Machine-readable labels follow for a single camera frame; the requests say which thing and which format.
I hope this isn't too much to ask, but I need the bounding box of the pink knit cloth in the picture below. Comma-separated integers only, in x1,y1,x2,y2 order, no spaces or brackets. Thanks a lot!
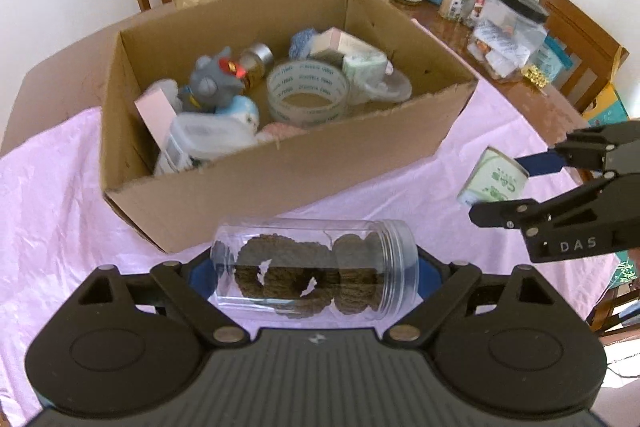
257,121,308,142

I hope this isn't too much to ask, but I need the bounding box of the blue knit sock roll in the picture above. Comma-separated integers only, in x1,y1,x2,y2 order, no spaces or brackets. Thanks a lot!
289,28,321,60

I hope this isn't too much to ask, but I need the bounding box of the long pink box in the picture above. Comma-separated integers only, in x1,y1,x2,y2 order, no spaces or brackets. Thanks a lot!
134,88,181,148

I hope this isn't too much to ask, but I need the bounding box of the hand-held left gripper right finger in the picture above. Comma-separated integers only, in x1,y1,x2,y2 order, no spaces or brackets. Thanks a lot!
384,249,577,350

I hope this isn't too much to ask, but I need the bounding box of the capsule bottle silver cap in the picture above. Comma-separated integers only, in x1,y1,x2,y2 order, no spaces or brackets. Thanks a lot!
235,43,276,88

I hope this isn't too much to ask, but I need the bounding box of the white sock bundle blue band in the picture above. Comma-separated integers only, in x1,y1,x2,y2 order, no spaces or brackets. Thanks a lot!
149,78,182,105

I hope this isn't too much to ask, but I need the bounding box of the blue white round toy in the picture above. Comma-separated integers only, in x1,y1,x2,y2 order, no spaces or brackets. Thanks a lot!
220,96,261,132

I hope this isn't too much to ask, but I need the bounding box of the gold snowflake ornament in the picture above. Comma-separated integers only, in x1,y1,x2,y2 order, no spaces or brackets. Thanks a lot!
520,64,549,86

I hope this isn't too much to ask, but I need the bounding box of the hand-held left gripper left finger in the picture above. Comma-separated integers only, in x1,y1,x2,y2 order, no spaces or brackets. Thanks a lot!
52,256,248,350

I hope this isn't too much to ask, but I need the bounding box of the teal packet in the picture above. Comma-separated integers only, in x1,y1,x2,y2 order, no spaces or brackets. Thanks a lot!
530,34,573,82

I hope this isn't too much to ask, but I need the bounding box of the cardboard box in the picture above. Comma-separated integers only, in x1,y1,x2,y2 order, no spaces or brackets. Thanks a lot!
99,0,480,255

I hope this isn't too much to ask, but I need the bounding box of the white plastic bottle barcode label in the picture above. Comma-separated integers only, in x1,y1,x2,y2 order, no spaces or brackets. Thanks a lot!
154,112,256,175

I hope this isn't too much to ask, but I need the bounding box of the clear jar of brown cookies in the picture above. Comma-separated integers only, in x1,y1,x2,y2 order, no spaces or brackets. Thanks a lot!
210,218,420,322

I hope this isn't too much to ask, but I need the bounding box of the clear plastic cup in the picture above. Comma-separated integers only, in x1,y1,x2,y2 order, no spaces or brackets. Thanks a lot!
350,69,413,105

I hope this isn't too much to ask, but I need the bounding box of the green soap packet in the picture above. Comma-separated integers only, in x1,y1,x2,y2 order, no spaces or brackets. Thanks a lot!
342,42,390,82
457,147,531,208

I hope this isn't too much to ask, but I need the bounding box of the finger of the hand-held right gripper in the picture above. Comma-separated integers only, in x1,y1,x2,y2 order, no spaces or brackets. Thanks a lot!
515,121,640,178
469,174,632,236

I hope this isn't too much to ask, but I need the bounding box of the green lid jar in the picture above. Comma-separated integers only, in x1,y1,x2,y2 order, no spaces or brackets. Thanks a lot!
438,0,471,22

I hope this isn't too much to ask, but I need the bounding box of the small pink box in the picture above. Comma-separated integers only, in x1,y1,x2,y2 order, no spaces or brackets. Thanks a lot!
310,27,361,58

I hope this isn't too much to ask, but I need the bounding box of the large clear jar black lid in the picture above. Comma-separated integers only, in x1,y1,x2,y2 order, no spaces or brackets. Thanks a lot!
467,0,550,82

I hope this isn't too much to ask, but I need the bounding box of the grey toy dog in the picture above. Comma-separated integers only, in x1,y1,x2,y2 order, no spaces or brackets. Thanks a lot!
177,47,251,112

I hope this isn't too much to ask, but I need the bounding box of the green paper bag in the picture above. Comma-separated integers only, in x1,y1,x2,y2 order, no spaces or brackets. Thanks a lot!
607,249,640,295

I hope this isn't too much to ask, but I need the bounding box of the yellow teal carton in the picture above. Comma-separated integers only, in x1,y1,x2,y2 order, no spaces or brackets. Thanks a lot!
582,84,630,128

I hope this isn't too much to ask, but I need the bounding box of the clear tape roll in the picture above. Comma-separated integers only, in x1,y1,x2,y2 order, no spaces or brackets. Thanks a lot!
266,59,350,128

